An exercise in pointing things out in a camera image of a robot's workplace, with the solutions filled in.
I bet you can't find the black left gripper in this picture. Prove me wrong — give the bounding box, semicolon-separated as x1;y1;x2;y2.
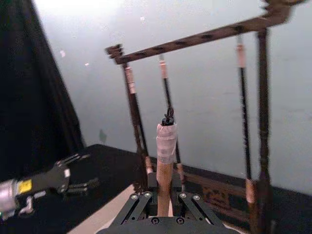
15;153;100;196

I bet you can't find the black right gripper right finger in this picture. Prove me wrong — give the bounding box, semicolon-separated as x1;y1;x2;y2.
171;172;223;226

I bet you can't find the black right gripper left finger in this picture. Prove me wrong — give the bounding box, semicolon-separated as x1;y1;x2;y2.
113;172;160;226

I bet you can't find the wooden rod with white tape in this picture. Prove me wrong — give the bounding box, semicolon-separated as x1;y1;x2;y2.
155;108;178;217

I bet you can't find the black table cloth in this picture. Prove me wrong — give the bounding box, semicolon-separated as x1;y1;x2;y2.
0;143;312;234

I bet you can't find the black hanging cloth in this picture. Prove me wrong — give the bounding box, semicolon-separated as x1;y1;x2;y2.
0;0;86;182

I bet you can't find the black rack with steel bars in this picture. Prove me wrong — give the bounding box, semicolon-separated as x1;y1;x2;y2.
105;0;305;234

